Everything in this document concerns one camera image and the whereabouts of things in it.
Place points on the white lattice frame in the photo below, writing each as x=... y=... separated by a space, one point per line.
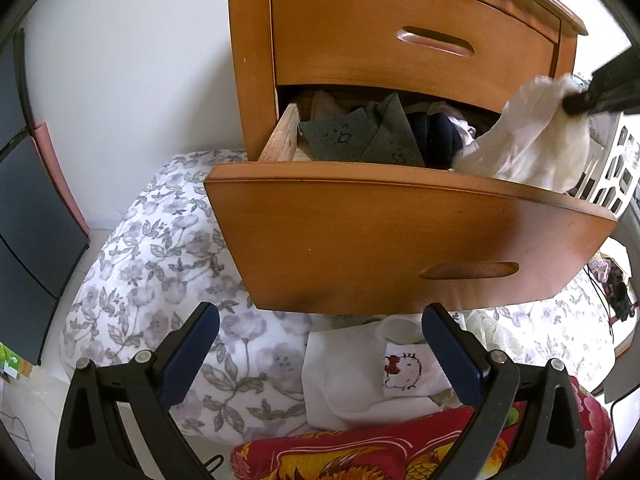
x=607 y=195

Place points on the white garment with cartoon print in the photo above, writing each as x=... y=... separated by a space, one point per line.
x=350 y=385

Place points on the pink garment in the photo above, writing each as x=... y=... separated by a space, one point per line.
x=465 y=129

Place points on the pink board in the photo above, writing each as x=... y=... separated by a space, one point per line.
x=55 y=160

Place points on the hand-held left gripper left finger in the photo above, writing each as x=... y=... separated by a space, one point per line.
x=195 y=350

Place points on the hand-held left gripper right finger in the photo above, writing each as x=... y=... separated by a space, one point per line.
x=450 y=355

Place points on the green cardboard box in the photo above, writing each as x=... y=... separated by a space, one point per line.
x=12 y=365

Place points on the pink white socks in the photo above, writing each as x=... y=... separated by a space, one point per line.
x=325 y=105

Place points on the grey printed socks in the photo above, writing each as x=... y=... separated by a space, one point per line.
x=350 y=135

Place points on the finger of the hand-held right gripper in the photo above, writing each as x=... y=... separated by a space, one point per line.
x=620 y=72
x=600 y=101

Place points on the red floral blanket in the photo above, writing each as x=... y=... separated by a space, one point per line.
x=325 y=455

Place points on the grey floral white blanket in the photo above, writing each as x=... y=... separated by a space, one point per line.
x=150 y=285

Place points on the wooden nightstand drawer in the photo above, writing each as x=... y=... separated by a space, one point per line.
x=350 y=235
x=350 y=50

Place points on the cream garment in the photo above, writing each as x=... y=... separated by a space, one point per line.
x=530 y=145

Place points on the navy socks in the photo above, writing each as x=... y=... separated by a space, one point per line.
x=440 y=140

